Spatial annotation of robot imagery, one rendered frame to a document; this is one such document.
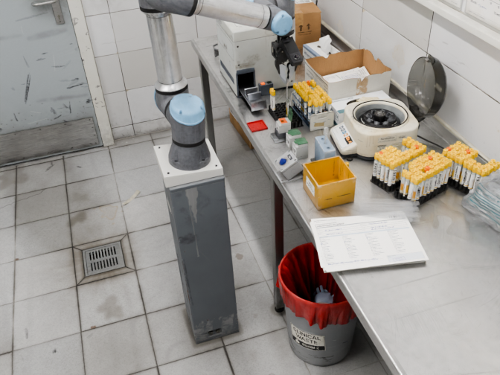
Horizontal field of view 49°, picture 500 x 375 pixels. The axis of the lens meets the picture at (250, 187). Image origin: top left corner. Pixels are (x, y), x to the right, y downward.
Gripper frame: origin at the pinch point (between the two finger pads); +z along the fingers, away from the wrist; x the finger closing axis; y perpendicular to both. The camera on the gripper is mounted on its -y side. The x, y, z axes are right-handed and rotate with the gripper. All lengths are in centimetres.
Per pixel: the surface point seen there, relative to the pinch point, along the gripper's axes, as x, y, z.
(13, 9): 104, 152, 6
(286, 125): 5.6, -13.3, 11.0
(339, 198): 4, -56, 15
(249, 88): 9.3, 19.5, 10.8
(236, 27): 10.2, 29.5, -12.3
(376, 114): -24.4, -27.2, 5.5
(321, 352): 8, -57, 94
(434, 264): -10, -90, 18
